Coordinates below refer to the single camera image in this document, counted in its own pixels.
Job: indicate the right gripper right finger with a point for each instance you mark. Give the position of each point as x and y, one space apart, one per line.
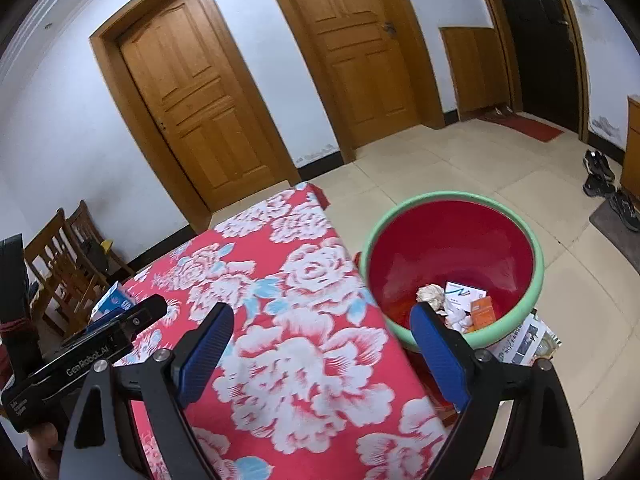
540 441

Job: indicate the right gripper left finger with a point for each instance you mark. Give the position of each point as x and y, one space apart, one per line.
103 442

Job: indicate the beige paper wad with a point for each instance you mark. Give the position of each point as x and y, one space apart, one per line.
433 295

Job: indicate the person's left hand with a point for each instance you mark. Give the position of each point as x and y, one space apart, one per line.
40 442

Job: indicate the newspaper under basin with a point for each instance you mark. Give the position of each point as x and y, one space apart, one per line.
530 341

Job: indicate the blue white milk carton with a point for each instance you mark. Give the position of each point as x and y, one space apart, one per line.
115 298

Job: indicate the wooden chair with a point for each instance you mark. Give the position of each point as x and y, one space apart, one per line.
74 265

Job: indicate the orange cardboard box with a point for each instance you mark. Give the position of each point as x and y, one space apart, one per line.
482 313

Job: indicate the white blue paper envelope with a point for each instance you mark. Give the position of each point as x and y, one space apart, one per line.
462 296

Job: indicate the red green plastic basin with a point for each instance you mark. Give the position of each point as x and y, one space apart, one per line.
450 236

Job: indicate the red floral tablecloth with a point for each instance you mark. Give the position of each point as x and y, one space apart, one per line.
312 384

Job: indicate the grey floor mat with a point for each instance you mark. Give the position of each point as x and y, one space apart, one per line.
608 223

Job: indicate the black sneaker near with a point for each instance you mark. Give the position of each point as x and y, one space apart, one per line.
622 205

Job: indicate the black sneaker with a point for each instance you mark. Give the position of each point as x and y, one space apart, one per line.
597 164
622 205
596 186

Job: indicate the black sneaker middle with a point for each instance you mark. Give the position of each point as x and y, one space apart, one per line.
596 186

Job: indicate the wooden sideboard cabinet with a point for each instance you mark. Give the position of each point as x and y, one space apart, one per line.
630 179

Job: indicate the black sneaker far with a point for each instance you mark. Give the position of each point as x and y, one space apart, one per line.
597 164

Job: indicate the red door mat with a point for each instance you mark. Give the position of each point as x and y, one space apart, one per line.
528 126

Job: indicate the left wooden door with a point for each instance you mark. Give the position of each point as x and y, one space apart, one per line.
191 104

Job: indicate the wooden door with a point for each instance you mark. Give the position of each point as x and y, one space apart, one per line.
370 64
191 104

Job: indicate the dark entrance door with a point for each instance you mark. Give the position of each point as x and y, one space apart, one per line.
545 60

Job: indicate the right wooden door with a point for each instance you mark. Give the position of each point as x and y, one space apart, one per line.
370 64

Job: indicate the wooden wall cabinet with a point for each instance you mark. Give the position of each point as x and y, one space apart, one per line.
477 69

